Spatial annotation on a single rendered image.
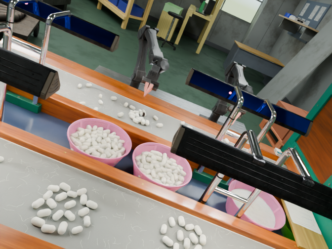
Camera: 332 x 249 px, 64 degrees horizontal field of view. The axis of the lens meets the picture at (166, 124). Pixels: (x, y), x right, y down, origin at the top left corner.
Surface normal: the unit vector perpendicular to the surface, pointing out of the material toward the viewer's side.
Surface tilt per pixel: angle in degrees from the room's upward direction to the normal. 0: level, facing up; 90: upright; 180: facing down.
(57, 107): 90
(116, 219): 0
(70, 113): 90
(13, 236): 0
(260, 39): 90
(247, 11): 90
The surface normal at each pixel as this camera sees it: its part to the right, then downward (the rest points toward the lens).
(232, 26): -0.07, 0.48
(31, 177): 0.37, -0.80
